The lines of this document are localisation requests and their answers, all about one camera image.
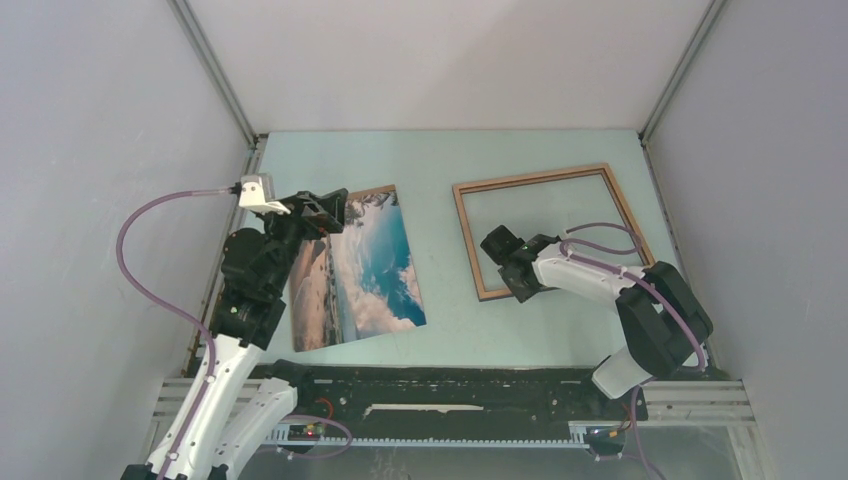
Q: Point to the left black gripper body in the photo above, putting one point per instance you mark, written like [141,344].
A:
[285,231]

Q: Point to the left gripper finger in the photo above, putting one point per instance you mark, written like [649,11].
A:
[306,199]
[331,217]

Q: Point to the wooden picture frame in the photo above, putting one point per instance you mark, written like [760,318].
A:
[548,203]

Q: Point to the landscape photo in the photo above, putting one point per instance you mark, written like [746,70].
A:
[360,283]

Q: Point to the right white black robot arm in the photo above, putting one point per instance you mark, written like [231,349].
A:
[664,325]

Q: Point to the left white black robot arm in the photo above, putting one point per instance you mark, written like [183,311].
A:
[207,439]

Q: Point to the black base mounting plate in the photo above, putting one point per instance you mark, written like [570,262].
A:
[442,404]

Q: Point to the small green circuit board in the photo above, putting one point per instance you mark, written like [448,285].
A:
[310,432]

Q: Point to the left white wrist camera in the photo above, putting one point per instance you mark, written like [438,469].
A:
[258,196]

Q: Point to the aluminium rail frame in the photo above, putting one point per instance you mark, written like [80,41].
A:
[669,404]

